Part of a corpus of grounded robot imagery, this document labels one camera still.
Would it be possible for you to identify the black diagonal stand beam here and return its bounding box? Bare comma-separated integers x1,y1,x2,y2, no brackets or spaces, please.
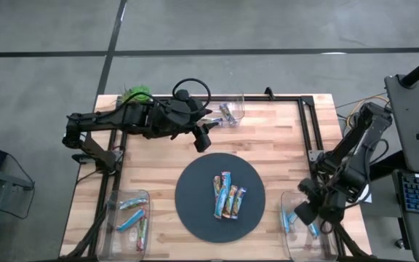
365,151,407,185

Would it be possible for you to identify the potted succulent white patterned pot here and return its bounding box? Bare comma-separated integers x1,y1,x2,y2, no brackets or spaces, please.
118,84,153,106

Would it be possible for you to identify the small black clamp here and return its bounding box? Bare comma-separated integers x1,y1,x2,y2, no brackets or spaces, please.
263,86,278,101

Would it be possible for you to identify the round dark blue woven placemat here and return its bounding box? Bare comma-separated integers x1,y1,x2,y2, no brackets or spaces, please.
175,152,267,244

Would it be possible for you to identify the clear plastic bin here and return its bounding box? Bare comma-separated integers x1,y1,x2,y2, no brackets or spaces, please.
96,188,152,262
280,188,340,262
189,90,246,129

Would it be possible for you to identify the granola bar dark-blue-ended wrapper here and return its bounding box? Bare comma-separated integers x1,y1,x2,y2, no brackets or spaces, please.
219,103,238,127
205,116,225,127
231,186,248,221

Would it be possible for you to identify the yellow cable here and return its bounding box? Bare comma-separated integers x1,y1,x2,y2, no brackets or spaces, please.
340,95,391,127

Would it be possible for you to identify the dark grey side table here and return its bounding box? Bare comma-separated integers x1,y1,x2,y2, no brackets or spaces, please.
383,74,419,262

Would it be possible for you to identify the grey metal stand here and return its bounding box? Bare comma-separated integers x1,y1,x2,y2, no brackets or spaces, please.
0,163,36,262

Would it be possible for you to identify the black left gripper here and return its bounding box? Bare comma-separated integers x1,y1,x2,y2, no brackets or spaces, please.
154,98,220,153

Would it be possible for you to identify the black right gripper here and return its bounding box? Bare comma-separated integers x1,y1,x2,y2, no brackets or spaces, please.
295,178,352,226

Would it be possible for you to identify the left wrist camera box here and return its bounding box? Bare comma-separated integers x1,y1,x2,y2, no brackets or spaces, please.
175,88,193,103

